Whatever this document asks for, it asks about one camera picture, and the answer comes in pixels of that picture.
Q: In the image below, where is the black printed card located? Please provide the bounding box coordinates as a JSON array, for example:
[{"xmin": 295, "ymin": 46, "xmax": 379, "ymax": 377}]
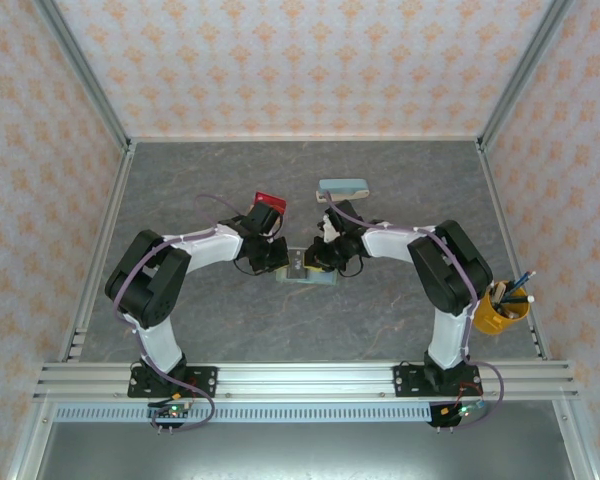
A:
[{"xmin": 287, "ymin": 248, "xmax": 307, "ymax": 281}]

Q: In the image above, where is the green card holder wallet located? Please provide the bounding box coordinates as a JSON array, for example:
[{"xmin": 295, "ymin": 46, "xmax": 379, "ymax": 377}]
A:
[{"xmin": 273, "ymin": 247, "xmax": 340, "ymax": 287}]

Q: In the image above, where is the teal and cream stapler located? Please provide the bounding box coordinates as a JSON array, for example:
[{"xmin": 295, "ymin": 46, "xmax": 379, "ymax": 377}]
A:
[{"xmin": 315, "ymin": 178, "xmax": 370, "ymax": 204}]

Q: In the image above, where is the yellow pencil cup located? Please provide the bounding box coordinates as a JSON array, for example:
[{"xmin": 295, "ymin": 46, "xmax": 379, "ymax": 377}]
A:
[{"xmin": 472, "ymin": 284, "xmax": 531, "ymax": 336}]

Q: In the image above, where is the blue pencil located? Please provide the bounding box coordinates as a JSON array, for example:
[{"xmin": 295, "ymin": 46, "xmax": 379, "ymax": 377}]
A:
[{"xmin": 508, "ymin": 270, "xmax": 538, "ymax": 296}]

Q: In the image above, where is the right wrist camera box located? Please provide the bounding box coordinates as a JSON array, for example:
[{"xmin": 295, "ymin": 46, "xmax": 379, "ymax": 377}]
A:
[{"xmin": 319, "ymin": 214, "xmax": 341, "ymax": 241}]

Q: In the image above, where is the aluminium table end rail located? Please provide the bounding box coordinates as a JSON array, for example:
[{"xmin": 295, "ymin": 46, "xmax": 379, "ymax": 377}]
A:
[{"xmin": 127, "ymin": 133, "xmax": 484, "ymax": 145}]

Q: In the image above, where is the wide aluminium mounting rail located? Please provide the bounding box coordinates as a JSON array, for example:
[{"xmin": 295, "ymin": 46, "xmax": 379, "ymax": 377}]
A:
[{"xmin": 32, "ymin": 359, "xmax": 580, "ymax": 401}]

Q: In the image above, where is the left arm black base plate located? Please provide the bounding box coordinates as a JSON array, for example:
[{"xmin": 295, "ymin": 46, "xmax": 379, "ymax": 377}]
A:
[{"xmin": 126, "ymin": 366, "xmax": 220, "ymax": 400}]

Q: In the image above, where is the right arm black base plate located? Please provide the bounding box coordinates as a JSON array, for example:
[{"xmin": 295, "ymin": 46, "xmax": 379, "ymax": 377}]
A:
[{"xmin": 392, "ymin": 363, "xmax": 483, "ymax": 400}]

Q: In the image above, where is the aluminium table side rail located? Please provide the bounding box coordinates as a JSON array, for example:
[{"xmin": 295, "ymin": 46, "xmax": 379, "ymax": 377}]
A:
[
  {"xmin": 59, "ymin": 141, "xmax": 137, "ymax": 362},
  {"xmin": 476, "ymin": 141, "xmax": 552, "ymax": 362}
]

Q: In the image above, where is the slotted grey cable duct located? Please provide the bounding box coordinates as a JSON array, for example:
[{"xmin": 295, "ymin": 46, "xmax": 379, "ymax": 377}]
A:
[{"xmin": 53, "ymin": 404, "xmax": 434, "ymax": 425}]

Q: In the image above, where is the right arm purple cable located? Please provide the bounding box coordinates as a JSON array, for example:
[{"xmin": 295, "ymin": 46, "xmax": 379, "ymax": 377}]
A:
[{"xmin": 324, "ymin": 202, "xmax": 507, "ymax": 431}]

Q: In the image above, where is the aluminium frame post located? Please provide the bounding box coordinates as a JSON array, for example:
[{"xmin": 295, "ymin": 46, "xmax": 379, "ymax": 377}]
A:
[
  {"xmin": 478, "ymin": 0, "xmax": 577, "ymax": 151},
  {"xmin": 32, "ymin": 0, "xmax": 133, "ymax": 151}
]

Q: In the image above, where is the short aluminium frame leg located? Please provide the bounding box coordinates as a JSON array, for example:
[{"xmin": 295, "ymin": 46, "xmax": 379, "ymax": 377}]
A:
[
  {"xmin": 549, "ymin": 399, "xmax": 599, "ymax": 480},
  {"xmin": 4, "ymin": 399, "xmax": 56, "ymax": 480}
]

